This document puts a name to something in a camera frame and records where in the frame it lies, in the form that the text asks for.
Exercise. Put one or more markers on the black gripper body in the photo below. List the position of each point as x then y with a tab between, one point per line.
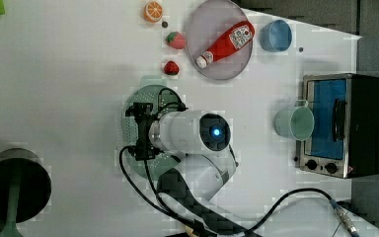
142	113

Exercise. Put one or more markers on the green plastic strainer basket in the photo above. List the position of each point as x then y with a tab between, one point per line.
163	100

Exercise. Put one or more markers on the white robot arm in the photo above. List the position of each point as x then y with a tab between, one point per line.
200	140

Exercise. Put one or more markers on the red strawberry toy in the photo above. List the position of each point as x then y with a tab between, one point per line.
171	68

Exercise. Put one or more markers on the pink strawberry toy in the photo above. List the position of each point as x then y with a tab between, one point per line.
176	40

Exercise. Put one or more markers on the orange slice toy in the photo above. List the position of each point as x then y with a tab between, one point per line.
153	11

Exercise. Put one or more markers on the grey round plate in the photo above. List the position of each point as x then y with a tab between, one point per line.
207	23

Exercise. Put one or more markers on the red ketchup bottle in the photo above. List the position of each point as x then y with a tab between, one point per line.
230	42

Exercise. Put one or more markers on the green plastic cup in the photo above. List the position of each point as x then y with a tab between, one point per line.
295	122

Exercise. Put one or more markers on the green spatula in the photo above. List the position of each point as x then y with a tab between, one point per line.
10	228

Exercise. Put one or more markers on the silver black toaster oven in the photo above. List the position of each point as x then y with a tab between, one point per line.
345	140

